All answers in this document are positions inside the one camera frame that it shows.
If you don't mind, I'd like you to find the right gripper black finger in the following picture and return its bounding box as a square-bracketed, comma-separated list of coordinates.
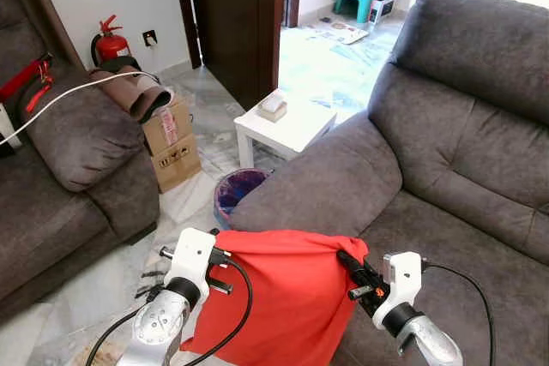
[336, 249, 368, 285]

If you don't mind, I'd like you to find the red pillow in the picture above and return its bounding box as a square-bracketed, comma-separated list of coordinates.
[180, 229, 370, 366]

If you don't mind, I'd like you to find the grey suede armchair sofa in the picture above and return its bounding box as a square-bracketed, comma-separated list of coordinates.
[227, 0, 549, 366]

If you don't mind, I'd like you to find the bin with purple liner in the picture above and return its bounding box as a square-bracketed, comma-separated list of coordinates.
[214, 167, 275, 231]

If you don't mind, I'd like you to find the taped cardboard box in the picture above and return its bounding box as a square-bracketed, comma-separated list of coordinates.
[142, 96, 203, 195]

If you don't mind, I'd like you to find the white side table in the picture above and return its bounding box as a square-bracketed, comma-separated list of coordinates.
[234, 92, 339, 171]

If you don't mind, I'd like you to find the beige tissue box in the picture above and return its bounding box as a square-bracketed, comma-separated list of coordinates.
[256, 90, 289, 123]

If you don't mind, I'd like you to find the brown rolled mat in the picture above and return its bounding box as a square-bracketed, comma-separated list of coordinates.
[90, 66, 175, 123]

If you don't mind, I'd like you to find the dark brown door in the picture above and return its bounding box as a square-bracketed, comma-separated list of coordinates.
[170, 0, 289, 112]

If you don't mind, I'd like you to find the red fire extinguisher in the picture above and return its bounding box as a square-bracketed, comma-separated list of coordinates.
[91, 15, 132, 68]

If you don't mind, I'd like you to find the printed newspaper sheet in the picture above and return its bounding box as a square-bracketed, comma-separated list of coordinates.
[309, 19, 371, 46]

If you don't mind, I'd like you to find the small white appliance box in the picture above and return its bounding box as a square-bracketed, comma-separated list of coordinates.
[371, 0, 403, 25]

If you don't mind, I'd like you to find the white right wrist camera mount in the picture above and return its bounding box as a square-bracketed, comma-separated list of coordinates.
[371, 251, 425, 330]

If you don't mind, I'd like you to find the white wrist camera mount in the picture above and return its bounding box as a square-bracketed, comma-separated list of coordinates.
[371, 251, 425, 330]
[163, 228, 218, 298]

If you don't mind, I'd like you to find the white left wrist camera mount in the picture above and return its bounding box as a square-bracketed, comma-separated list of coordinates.
[163, 228, 218, 298]

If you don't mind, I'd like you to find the white cable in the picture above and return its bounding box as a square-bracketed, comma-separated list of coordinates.
[0, 70, 160, 147]

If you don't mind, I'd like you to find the black bag with red strap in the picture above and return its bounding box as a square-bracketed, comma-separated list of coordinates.
[0, 53, 55, 115]

